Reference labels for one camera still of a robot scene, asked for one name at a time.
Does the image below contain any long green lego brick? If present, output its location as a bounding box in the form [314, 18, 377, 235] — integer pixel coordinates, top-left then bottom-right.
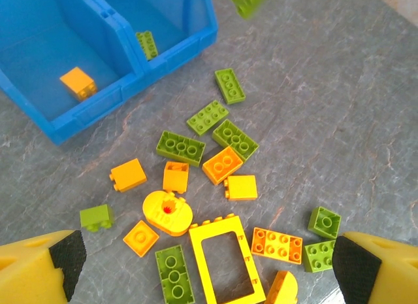
[302, 239, 337, 274]
[228, 0, 272, 21]
[212, 118, 260, 163]
[135, 30, 159, 61]
[154, 245, 196, 304]
[214, 67, 247, 105]
[155, 130, 206, 168]
[186, 99, 230, 137]

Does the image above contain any blue plastic bin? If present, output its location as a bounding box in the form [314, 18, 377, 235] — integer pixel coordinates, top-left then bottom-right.
[0, 0, 146, 146]
[85, 0, 219, 78]

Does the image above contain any round yellow flame-print brick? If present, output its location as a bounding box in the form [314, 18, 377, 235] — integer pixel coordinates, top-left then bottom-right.
[142, 190, 194, 237]

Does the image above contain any long orange lego brick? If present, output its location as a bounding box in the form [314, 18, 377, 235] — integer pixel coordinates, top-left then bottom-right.
[250, 227, 304, 265]

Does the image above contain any small green lego brick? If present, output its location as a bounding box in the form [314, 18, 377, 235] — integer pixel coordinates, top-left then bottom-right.
[79, 204, 115, 233]
[308, 206, 342, 240]

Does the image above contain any yellow lego window frame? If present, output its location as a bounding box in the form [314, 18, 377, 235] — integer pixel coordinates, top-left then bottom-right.
[188, 213, 267, 304]

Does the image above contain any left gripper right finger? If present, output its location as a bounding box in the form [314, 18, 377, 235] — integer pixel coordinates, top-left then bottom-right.
[331, 231, 418, 304]

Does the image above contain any square orange brick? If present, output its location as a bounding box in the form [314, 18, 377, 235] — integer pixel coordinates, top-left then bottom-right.
[122, 220, 160, 259]

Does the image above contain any small orange lego brick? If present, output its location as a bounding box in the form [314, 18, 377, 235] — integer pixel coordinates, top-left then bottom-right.
[223, 175, 259, 202]
[59, 67, 98, 102]
[162, 161, 190, 195]
[109, 158, 148, 194]

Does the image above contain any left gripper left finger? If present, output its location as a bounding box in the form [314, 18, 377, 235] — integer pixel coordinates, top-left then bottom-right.
[0, 229, 88, 304]

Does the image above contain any medium orange lego brick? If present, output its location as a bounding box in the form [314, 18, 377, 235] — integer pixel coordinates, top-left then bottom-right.
[202, 146, 244, 186]

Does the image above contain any curved orange lego brick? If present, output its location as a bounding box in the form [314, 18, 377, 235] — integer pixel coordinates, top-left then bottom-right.
[264, 270, 299, 304]

